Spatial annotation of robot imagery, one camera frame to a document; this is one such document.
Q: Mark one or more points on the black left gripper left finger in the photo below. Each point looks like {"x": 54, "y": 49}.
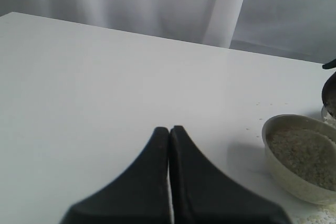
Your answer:
{"x": 139, "y": 195}

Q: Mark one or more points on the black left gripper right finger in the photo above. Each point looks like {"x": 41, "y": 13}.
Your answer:
{"x": 201, "y": 193}

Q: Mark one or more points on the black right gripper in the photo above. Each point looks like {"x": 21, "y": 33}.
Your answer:
{"x": 328, "y": 95}

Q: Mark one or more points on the round metal rice tray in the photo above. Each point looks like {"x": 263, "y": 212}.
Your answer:
{"x": 327, "y": 118}

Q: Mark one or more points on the white ceramic rice bowl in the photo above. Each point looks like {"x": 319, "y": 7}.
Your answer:
{"x": 300, "y": 154}

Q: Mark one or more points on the white curtain backdrop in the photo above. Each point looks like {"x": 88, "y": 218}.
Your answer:
{"x": 298, "y": 29}

